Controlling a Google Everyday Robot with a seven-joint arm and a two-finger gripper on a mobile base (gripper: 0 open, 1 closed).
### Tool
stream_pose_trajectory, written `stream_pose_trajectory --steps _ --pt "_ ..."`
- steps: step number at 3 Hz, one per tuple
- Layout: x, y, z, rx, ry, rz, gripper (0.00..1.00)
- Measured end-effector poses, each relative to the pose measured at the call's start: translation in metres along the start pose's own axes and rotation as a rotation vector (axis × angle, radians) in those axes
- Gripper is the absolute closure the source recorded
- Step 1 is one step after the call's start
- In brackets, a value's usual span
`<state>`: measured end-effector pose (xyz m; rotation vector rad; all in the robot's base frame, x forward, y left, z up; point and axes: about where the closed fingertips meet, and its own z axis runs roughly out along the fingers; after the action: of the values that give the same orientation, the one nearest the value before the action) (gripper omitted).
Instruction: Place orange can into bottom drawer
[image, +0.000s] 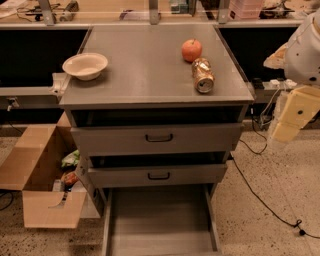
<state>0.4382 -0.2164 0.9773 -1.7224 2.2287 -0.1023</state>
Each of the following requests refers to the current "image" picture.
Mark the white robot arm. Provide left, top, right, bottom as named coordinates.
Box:
left=263, top=9, right=320, bottom=143

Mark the black floor cable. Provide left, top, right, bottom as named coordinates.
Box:
left=231, top=116, right=320, bottom=240

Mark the grey open bottom drawer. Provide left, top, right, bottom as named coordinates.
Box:
left=102, top=185, right=222, bottom=256

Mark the red snack bag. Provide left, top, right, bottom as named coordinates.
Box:
left=62, top=171, right=78, bottom=186

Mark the grey drawer cabinet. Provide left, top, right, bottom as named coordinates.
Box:
left=59, top=23, right=255, bottom=221

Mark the grey middle drawer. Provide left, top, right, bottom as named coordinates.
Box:
left=88, top=164, right=227, bottom=188

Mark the pink storage box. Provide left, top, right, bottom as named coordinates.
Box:
left=229, top=0, right=263, bottom=20

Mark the red apple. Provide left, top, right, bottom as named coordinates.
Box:
left=181, top=39, right=202, bottom=62

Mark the green snack bag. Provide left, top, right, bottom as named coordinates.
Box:
left=61, top=150, right=80, bottom=168

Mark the white power strip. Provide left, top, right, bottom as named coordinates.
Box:
left=269, top=79, right=297, bottom=90

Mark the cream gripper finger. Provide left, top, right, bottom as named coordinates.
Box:
left=271, top=121, right=300, bottom=143

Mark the open cardboard box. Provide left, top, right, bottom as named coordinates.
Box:
left=0, top=115, right=86, bottom=228

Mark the white bowl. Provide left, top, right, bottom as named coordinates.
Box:
left=62, top=53, right=108, bottom=81

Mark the grey top drawer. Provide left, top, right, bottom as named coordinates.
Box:
left=71, top=123, right=242, bottom=156

